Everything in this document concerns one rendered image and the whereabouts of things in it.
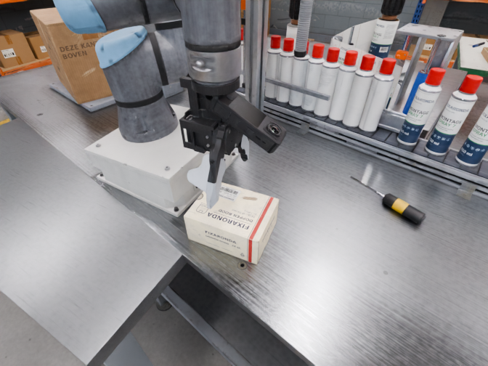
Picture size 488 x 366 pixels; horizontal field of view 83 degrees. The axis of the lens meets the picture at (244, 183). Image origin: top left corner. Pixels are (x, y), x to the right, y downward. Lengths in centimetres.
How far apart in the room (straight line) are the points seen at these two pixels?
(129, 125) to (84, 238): 28
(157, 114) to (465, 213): 77
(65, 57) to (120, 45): 55
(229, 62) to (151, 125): 37
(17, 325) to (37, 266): 106
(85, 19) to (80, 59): 75
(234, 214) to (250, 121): 22
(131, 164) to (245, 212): 28
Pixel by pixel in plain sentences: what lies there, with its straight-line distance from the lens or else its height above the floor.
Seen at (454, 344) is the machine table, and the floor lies 83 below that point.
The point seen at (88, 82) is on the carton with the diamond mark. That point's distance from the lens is 124.
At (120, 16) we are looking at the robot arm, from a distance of 47.
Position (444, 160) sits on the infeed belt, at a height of 87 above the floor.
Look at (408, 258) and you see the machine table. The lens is 68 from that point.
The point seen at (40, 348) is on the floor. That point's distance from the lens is 164.
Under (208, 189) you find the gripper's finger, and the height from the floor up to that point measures 102.
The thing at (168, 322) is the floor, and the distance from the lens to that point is 146.
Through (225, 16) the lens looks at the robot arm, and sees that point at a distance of 38.
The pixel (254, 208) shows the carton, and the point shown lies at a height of 90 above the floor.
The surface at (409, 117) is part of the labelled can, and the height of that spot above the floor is 96.
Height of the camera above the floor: 132
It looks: 41 degrees down
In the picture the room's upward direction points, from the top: straight up
